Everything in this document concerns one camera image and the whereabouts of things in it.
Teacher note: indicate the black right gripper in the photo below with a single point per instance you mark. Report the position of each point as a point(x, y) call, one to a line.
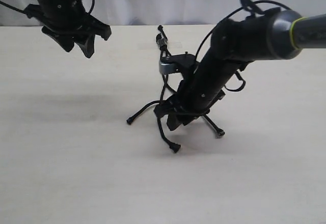
point(193, 98)

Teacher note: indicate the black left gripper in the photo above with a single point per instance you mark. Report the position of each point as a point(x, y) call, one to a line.
point(85, 28)

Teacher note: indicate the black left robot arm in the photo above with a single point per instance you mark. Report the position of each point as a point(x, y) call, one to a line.
point(63, 10)

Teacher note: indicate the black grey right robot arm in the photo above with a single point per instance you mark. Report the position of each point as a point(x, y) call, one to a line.
point(275, 35)

